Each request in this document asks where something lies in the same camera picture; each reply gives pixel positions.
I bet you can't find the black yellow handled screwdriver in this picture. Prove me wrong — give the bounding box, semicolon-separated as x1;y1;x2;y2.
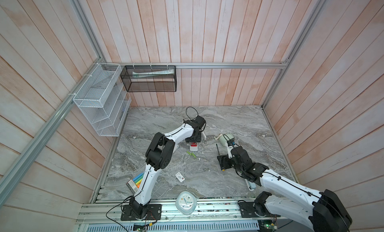
216;144;226;171

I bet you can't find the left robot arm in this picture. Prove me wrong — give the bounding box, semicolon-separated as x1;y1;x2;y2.
125;115;206;220

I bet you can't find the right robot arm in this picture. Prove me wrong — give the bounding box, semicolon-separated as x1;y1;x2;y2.
217;146;353;232

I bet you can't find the mint green pencil sharpener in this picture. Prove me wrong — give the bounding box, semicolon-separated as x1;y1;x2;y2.
215;134;235;147

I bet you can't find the light blue glasses case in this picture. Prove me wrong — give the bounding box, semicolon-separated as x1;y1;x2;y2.
246;180;257;191

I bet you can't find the small white red card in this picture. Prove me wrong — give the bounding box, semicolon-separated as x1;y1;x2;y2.
175;172;185;183

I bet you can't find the white round alarm clock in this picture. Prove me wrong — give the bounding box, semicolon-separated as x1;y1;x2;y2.
176;191;197;215

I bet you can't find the pack of coloured highlighters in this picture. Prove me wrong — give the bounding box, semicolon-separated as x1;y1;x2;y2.
126;172;144;194

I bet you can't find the white paper in basket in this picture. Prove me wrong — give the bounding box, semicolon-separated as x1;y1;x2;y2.
132;69;175;79

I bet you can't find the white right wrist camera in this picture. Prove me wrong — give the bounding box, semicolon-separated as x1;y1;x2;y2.
225;138;236;159

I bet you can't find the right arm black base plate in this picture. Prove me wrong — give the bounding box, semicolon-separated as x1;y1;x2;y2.
238;192;280;218

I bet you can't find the black wire mesh basket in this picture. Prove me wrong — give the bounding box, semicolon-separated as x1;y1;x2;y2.
120;65;178;92

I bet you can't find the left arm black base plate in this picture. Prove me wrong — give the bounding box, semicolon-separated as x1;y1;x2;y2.
121;204;162;221

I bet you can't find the white wire mesh shelf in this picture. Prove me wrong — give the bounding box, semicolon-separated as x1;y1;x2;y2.
73;63;132;137

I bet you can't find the aluminium front rail frame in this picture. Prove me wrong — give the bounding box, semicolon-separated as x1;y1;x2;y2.
74;198;273;232

